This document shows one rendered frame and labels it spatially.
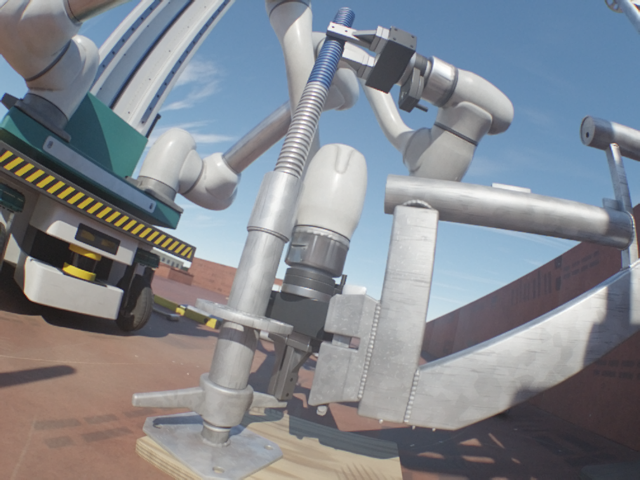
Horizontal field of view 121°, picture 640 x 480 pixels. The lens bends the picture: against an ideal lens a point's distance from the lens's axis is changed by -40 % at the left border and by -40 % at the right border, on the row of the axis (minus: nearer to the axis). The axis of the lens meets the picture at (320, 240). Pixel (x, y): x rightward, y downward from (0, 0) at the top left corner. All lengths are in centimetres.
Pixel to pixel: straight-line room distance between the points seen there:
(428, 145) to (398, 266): 34
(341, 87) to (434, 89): 51
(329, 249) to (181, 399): 27
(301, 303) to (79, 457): 34
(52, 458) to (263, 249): 34
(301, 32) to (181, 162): 60
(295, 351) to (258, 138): 79
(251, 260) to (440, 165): 40
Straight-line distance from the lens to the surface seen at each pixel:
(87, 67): 90
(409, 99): 54
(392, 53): 56
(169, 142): 106
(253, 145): 108
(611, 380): 111
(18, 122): 81
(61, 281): 76
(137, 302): 95
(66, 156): 84
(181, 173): 105
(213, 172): 110
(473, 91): 60
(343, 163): 46
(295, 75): 63
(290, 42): 66
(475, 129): 61
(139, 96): 126
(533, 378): 35
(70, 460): 36
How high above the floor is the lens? 22
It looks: 14 degrees up
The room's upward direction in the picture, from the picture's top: 15 degrees clockwise
